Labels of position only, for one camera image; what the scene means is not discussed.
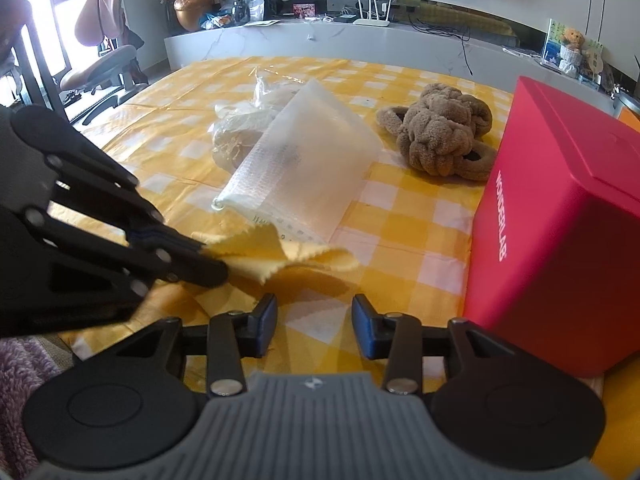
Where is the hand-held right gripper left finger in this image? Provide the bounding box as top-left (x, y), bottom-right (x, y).
top-left (95, 293), bottom-right (278, 398)

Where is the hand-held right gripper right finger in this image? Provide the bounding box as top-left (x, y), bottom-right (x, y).
top-left (353, 294), bottom-right (521, 395)

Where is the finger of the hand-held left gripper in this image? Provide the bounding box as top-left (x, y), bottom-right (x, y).
top-left (47, 132), bottom-right (207, 256)
top-left (20, 205), bottom-right (231, 313)

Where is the yellow cleaning cloth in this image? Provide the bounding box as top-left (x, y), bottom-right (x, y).
top-left (191, 222), bottom-right (361, 283)

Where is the yellow checked tablecloth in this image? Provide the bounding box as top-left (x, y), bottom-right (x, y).
top-left (60, 55), bottom-right (616, 396)

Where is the clear bag of white stuffing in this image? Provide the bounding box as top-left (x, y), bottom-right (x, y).
top-left (211, 67), bottom-right (308, 173)

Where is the white bubble wrap bag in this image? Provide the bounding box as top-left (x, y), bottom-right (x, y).
top-left (212, 78), bottom-right (383, 246)

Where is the pink ergonomic chair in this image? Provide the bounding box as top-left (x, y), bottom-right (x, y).
top-left (59, 0), bottom-right (151, 126)

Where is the purple fuzzy garment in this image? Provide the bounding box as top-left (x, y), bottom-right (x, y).
top-left (0, 335), bottom-right (76, 480)

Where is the golden gourd ornament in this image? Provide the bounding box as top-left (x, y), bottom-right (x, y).
top-left (173, 0), bottom-right (214, 32)

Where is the brown plush toy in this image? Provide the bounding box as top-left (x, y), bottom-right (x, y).
top-left (376, 82), bottom-right (498, 182)

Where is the red box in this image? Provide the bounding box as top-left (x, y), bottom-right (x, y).
top-left (462, 76), bottom-right (640, 378)

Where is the white marble tv console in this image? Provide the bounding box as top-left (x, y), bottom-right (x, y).
top-left (164, 17), bottom-right (618, 111)

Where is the white router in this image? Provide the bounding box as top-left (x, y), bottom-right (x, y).
top-left (352, 0), bottom-right (393, 26)

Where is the small teddy bear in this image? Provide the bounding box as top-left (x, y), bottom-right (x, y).
top-left (557, 28), bottom-right (586, 78)

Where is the black cable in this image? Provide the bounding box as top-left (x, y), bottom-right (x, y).
top-left (407, 7), bottom-right (473, 76)

